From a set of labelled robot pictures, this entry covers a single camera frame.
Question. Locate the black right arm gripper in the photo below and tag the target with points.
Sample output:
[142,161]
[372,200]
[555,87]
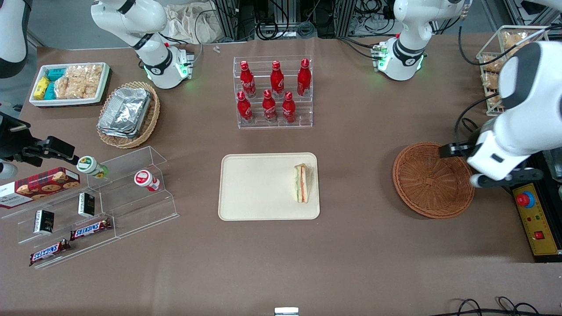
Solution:
[12,143]

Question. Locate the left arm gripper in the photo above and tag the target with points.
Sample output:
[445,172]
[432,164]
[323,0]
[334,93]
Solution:
[459,149]

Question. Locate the triangle sandwich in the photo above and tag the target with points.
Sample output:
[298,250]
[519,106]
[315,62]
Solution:
[301,184]

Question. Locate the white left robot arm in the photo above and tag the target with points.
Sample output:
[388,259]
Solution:
[535,87]

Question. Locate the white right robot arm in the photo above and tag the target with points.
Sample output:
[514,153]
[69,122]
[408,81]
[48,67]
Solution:
[145,17]

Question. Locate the round brown wicker basket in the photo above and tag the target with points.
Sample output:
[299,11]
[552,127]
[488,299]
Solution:
[430,184]

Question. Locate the oval light wicker basket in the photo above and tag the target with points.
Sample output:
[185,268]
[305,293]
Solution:
[151,118]

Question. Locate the cream plastic tray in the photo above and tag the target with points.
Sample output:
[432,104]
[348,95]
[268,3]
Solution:
[259,186]

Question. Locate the red tartan cookie box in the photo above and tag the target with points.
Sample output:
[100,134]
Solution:
[39,186]

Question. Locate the green capped yogurt bottle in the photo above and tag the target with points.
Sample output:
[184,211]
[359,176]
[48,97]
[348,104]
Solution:
[90,166]

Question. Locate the white rectangular snack bin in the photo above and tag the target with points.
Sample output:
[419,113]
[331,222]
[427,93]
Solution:
[35,103]

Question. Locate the teal snack pack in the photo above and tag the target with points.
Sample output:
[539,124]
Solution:
[50,91]
[56,74]

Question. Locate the yellow snack pack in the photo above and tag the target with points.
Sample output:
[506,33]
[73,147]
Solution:
[41,87]

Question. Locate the small black box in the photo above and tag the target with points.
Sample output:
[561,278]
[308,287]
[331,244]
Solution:
[44,221]
[86,205]

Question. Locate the rice cracker bag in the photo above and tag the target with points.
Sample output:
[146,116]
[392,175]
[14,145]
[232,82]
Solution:
[85,73]
[74,90]

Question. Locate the fried snack bag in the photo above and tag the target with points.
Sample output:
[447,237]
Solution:
[491,81]
[514,41]

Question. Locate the Snickers chocolate bar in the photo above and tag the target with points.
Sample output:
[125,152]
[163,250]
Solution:
[48,251]
[90,229]

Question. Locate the stacked aluminium foil trays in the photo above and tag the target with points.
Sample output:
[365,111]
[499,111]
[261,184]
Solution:
[125,112]

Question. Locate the red capped yogurt bottle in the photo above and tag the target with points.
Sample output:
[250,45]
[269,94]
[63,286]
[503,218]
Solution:
[145,179]

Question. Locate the steel appliance pan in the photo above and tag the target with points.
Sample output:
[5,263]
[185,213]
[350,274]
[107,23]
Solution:
[556,169]

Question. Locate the clear acrylic stepped shelf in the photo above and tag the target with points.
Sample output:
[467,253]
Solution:
[140,206]

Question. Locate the yellow control panel with e-stop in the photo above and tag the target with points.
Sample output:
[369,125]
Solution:
[542,228]

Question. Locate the clear acrylic bottle rack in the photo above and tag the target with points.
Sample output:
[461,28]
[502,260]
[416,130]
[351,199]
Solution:
[303,120]

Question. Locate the red cola bottle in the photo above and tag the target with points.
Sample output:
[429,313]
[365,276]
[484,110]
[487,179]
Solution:
[269,107]
[247,81]
[277,80]
[288,109]
[244,109]
[304,79]

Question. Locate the white cloth bag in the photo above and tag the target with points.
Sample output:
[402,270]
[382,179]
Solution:
[189,22]

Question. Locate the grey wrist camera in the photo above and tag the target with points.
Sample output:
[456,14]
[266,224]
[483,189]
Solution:
[478,181]

